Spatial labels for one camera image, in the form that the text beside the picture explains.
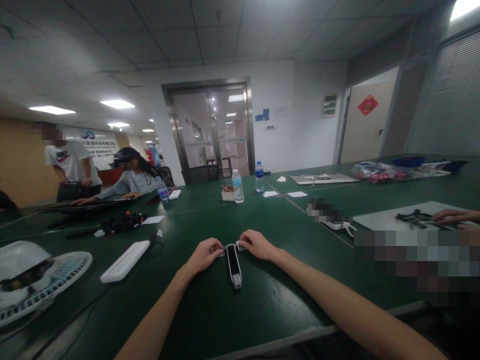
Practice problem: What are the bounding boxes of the water bottle dark blue label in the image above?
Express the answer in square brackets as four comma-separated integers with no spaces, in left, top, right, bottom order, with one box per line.
[254,161,267,193]

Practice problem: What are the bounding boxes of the person's left hand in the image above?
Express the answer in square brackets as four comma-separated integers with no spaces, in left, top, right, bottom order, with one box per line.
[186,237,226,274]

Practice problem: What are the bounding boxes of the small water bottle blue label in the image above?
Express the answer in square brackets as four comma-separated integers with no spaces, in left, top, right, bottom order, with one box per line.
[156,176,170,204]

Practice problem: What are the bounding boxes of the pile of black and red parts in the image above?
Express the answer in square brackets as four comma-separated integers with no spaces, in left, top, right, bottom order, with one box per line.
[100,210,148,238]

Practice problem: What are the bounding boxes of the grey flat board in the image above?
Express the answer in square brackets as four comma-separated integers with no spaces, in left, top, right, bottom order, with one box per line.
[288,172,362,186]

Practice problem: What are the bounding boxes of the ceiling light panel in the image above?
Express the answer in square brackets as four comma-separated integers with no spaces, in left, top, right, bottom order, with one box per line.
[99,98,136,110]
[28,104,77,116]
[449,0,480,22]

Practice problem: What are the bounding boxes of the black mesh chair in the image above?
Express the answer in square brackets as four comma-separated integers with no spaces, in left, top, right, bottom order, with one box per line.
[155,165,176,188]

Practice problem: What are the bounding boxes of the beige door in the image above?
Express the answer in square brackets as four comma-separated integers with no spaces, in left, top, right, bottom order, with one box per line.
[338,66,401,164]

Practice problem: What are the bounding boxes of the white power strip with cable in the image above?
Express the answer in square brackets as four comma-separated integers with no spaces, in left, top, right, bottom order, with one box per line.
[317,220,358,238]

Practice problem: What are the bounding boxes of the black and white strip device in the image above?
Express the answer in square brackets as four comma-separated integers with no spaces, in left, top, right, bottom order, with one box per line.
[223,241,245,290]

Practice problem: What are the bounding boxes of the white desk fan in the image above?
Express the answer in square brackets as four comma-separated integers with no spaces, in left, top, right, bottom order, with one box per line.
[0,240,94,329]

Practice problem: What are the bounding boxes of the window blinds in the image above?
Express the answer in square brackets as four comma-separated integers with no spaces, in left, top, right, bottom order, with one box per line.
[406,29,480,158]

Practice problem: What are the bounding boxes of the framed wall picture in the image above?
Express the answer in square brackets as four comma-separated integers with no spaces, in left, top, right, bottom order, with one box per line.
[321,91,339,119]

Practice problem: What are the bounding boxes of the glass double door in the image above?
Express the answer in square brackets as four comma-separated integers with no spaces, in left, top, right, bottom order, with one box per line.
[161,77,257,185]

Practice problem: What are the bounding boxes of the blue tray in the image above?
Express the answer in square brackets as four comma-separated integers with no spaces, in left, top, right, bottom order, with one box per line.
[391,155,427,168]

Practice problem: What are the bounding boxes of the tall water bottle blue label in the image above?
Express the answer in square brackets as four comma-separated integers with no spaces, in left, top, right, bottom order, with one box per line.
[230,169,245,205]

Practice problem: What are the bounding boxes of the plastic bags of red parts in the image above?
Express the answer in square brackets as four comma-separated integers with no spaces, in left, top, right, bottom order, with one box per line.
[351,161,408,185]

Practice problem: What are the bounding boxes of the black flat monitor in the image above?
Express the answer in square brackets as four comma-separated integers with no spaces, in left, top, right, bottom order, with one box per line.
[36,197,137,230]

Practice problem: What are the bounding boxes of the black drone frame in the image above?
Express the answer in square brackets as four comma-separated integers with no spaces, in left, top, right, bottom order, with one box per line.
[395,208,463,231]

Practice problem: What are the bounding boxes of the black bag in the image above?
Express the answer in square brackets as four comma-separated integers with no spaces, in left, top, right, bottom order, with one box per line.
[56,180,102,203]

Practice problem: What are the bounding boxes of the person's right hand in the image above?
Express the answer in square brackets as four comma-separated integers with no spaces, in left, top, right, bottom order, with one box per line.
[236,229,283,263]

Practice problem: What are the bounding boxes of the grey work mat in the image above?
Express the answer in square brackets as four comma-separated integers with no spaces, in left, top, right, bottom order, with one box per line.
[352,200,480,232]

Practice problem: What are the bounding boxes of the red diamond door decoration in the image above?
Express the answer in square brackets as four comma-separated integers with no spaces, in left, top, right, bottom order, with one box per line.
[356,94,378,117]

